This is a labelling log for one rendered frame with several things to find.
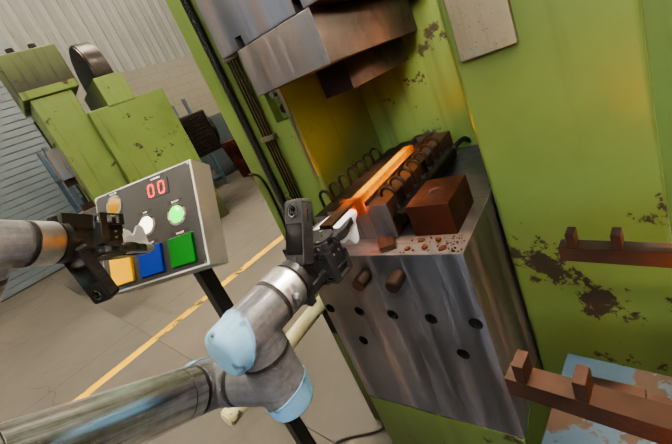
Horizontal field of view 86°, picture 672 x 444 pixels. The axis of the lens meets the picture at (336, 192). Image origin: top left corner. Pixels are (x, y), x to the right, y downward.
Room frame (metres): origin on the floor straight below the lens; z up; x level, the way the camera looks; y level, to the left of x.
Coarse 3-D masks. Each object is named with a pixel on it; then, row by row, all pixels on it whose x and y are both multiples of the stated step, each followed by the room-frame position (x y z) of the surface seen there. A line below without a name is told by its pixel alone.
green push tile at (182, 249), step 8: (192, 232) 0.88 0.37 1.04; (168, 240) 0.89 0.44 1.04; (176, 240) 0.88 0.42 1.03; (184, 240) 0.87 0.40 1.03; (192, 240) 0.87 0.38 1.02; (176, 248) 0.88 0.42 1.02; (184, 248) 0.87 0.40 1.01; (192, 248) 0.86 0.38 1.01; (176, 256) 0.87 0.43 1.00; (184, 256) 0.86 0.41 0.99; (192, 256) 0.85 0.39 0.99; (176, 264) 0.86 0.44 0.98; (184, 264) 0.85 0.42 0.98
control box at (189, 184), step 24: (168, 168) 0.98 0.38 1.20; (192, 168) 0.95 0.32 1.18; (120, 192) 1.02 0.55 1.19; (144, 192) 0.99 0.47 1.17; (168, 192) 0.95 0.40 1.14; (192, 192) 0.92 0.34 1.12; (144, 216) 0.96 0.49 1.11; (168, 216) 0.93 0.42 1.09; (192, 216) 0.90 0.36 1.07; (216, 216) 0.94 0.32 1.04; (216, 240) 0.89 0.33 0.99; (168, 264) 0.88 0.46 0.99; (192, 264) 0.85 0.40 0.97; (216, 264) 0.86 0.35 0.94; (120, 288) 0.91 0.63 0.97
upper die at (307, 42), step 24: (360, 0) 0.79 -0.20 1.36; (384, 0) 0.87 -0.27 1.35; (288, 24) 0.69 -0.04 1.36; (312, 24) 0.66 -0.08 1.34; (336, 24) 0.70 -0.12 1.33; (360, 24) 0.76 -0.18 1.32; (384, 24) 0.84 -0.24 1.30; (408, 24) 0.93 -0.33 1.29; (264, 48) 0.74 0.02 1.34; (288, 48) 0.70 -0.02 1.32; (312, 48) 0.67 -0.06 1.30; (336, 48) 0.68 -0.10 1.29; (360, 48) 0.74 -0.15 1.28; (264, 72) 0.75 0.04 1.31; (288, 72) 0.72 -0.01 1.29; (312, 72) 0.73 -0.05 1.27
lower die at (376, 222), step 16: (400, 144) 1.05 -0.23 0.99; (432, 144) 0.91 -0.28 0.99; (448, 144) 0.94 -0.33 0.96; (384, 160) 0.96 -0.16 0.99; (432, 160) 0.85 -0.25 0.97; (368, 176) 0.88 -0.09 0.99; (416, 176) 0.77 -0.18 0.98; (352, 192) 0.81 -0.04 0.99; (384, 192) 0.71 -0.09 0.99; (400, 192) 0.70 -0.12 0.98; (336, 208) 0.75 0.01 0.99; (368, 208) 0.68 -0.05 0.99; (384, 208) 0.66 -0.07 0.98; (368, 224) 0.69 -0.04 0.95; (384, 224) 0.67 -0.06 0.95
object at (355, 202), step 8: (400, 152) 0.90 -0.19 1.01; (408, 152) 0.90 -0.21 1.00; (392, 160) 0.86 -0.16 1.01; (400, 160) 0.86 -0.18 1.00; (384, 168) 0.82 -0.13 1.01; (392, 168) 0.82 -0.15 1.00; (376, 176) 0.79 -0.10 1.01; (384, 176) 0.79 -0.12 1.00; (368, 184) 0.76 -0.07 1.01; (376, 184) 0.75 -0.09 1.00; (360, 192) 0.73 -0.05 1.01; (368, 192) 0.73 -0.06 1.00; (344, 200) 0.71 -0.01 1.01; (352, 200) 0.69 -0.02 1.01; (360, 200) 0.68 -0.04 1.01; (344, 208) 0.67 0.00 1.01; (352, 208) 0.69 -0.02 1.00; (360, 208) 0.68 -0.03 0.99; (336, 216) 0.64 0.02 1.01; (328, 224) 0.62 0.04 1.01
